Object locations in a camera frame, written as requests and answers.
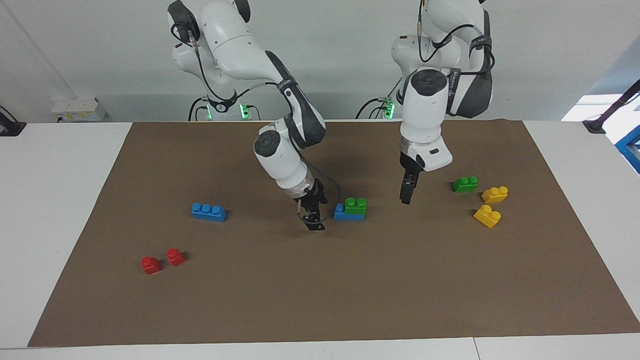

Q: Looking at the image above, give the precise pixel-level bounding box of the brown table mat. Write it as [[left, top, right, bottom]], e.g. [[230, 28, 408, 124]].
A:
[[27, 119, 640, 348]]

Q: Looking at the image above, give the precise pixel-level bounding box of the blue three-stud toy brick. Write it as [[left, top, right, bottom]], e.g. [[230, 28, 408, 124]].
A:
[[191, 202, 227, 223], [333, 202, 366, 221]]

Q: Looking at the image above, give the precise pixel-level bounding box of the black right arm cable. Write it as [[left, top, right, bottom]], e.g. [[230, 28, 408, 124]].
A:
[[170, 20, 342, 224]]

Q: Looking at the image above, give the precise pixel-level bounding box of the black left base cable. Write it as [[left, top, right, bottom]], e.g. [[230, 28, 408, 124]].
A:
[[355, 75, 404, 120]]

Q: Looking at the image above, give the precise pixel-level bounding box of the black angled stand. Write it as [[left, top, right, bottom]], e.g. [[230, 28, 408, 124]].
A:
[[582, 80, 640, 135]]

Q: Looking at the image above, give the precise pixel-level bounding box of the white power socket box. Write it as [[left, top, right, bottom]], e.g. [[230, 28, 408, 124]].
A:
[[51, 96, 108, 123]]

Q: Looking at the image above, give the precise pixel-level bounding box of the blue metal frame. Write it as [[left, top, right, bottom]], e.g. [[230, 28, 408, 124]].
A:
[[615, 125, 640, 175]]

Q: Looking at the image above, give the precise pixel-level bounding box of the black table clamp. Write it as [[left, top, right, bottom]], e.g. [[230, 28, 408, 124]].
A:
[[0, 106, 27, 137]]

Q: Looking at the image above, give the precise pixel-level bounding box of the yellow two-stud toy brick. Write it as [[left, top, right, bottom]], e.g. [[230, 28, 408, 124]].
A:
[[473, 204, 502, 229], [481, 186, 509, 204]]

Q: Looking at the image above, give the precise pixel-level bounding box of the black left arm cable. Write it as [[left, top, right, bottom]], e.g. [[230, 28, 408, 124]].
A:
[[416, 5, 497, 76]]

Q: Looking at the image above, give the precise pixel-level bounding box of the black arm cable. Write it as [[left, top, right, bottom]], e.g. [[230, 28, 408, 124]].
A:
[[416, 5, 497, 76], [170, 20, 342, 224]]

